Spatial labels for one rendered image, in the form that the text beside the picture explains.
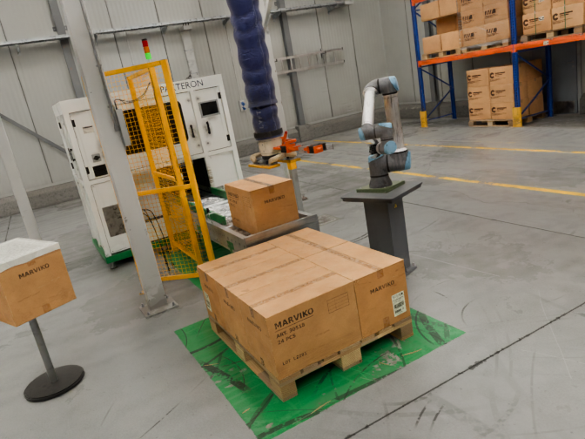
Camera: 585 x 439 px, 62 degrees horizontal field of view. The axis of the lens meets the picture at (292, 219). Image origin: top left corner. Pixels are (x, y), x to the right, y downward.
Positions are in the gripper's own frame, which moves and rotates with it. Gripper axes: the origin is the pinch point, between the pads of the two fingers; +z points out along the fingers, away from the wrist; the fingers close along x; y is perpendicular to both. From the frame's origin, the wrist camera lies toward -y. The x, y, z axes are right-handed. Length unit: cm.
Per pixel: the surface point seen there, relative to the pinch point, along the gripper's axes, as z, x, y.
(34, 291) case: -21, 38, 249
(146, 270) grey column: 90, 66, 190
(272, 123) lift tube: 17, -34, 68
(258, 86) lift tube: 14, -62, 74
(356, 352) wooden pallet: -78, 115, 69
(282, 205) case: 50, 33, 68
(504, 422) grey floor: -159, 132, 27
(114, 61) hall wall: 890, -272, 207
